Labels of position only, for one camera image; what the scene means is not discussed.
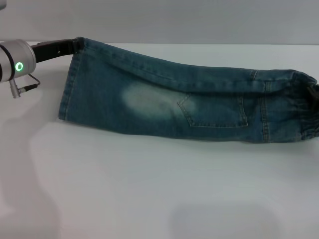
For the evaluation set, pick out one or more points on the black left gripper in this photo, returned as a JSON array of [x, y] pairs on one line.
[[49, 51]]

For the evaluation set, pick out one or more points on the blue denim shorts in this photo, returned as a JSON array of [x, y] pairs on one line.
[[189, 99]]

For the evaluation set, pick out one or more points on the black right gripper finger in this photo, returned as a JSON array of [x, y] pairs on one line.
[[314, 98]]

